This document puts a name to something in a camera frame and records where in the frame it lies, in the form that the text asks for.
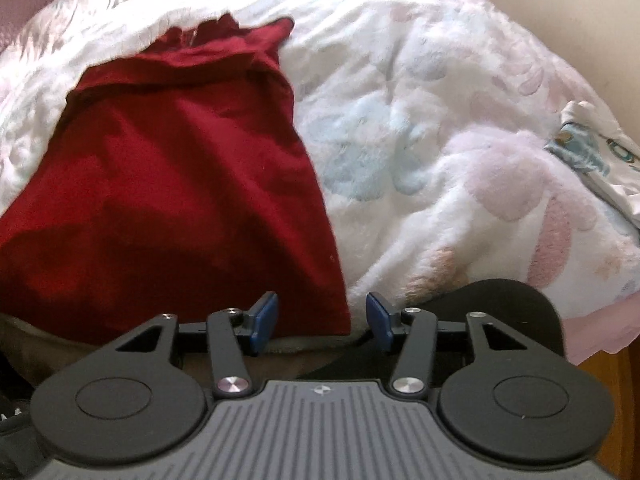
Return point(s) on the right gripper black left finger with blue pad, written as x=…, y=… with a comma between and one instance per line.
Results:
x=233, y=334

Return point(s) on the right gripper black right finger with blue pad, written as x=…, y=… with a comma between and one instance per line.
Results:
x=410, y=333

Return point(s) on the dark red zip-neck shirt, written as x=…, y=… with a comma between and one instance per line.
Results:
x=175, y=182

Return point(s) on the white floral fleece blanket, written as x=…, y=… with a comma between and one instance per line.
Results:
x=429, y=123

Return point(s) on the white garment with blue print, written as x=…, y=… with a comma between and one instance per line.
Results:
x=592, y=143

